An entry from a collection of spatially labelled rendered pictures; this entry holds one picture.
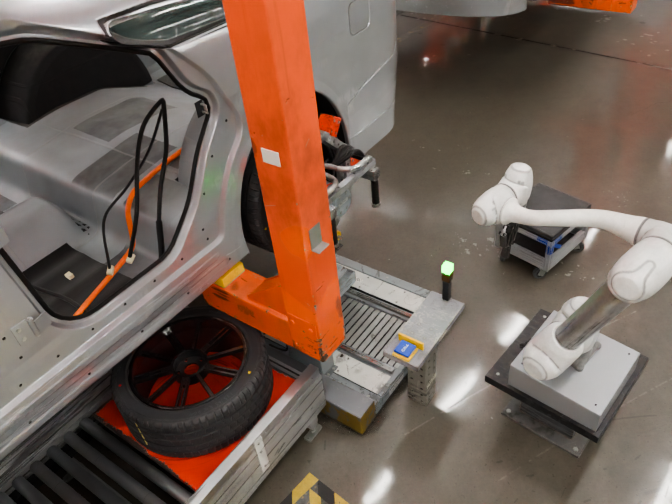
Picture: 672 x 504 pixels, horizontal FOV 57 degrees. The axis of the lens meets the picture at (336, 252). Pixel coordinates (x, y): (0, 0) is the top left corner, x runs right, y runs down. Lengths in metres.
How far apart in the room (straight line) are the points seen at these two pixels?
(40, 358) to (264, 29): 1.28
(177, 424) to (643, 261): 1.73
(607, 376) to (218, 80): 1.89
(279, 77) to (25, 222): 1.62
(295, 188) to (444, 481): 1.47
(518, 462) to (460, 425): 0.29
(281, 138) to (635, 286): 1.12
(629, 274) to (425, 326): 1.05
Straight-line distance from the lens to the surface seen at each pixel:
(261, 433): 2.55
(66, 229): 3.06
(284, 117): 1.84
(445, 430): 2.95
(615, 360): 2.78
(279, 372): 2.86
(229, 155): 2.51
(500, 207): 2.22
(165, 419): 2.55
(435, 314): 2.79
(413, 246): 3.84
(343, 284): 3.37
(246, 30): 1.79
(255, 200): 2.66
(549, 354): 2.41
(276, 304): 2.51
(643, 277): 1.98
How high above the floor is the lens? 2.46
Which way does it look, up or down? 40 degrees down
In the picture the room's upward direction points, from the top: 7 degrees counter-clockwise
